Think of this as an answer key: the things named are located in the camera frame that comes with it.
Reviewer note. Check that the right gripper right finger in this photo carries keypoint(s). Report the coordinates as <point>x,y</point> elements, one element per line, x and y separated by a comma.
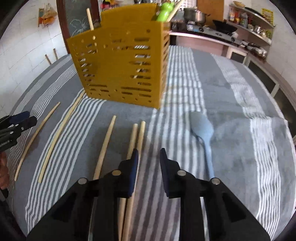
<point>208,204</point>

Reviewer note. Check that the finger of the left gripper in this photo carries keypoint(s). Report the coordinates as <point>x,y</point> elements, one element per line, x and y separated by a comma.
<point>17,118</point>
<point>25,124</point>

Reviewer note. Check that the black wok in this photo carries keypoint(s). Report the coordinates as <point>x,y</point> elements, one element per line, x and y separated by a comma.
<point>223,27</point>

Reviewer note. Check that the hanging orange bag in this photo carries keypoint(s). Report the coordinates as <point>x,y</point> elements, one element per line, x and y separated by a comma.
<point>46,15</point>

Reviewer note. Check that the green handled fork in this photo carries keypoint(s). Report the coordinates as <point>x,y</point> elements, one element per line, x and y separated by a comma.
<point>165,11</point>

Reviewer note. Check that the yellow perforated utensil holder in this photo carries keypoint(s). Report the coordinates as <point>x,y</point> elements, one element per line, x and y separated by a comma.
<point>126,58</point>

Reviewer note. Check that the rectangular wooden cutting board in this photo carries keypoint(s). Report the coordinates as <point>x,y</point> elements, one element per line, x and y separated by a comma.
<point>214,9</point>

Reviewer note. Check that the counter cabinet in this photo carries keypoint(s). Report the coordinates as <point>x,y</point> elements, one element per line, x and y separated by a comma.
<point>282,91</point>

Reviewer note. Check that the grey striped tablecloth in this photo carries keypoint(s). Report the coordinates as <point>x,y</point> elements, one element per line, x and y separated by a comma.
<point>252,148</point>

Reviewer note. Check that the corner wall shelf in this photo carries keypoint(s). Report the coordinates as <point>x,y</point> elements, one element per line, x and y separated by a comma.
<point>252,26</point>

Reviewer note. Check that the person left hand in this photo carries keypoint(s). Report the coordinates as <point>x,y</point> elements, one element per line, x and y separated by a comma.
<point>4,172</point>

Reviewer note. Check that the thin white chopstick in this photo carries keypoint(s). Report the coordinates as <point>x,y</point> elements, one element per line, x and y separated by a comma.
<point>173,12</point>

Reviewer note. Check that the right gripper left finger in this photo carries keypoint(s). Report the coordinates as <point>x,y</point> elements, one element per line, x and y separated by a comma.
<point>87,211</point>

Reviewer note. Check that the dark glass wooden door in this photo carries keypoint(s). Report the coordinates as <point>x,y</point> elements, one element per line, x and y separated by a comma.
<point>73,18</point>

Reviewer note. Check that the wooden sticks against wall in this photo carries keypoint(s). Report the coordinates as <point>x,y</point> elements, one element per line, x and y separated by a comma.
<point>52,57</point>

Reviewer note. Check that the light blue plastic spoon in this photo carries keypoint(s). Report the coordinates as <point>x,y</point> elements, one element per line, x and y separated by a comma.
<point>203,129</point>

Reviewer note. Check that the bamboo chopstick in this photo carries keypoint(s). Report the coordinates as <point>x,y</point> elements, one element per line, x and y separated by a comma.
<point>32,140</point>
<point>90,19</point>
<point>57,135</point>
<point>129,169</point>
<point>104,149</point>
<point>126,204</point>

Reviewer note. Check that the steel cooking pot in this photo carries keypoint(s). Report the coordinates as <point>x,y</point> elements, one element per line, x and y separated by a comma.
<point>195,15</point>

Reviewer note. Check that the yellow wall picture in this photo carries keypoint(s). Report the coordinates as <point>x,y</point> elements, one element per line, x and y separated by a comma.
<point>268,15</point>

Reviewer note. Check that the gas stove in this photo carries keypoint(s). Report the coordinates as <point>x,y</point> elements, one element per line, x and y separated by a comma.
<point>213,33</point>

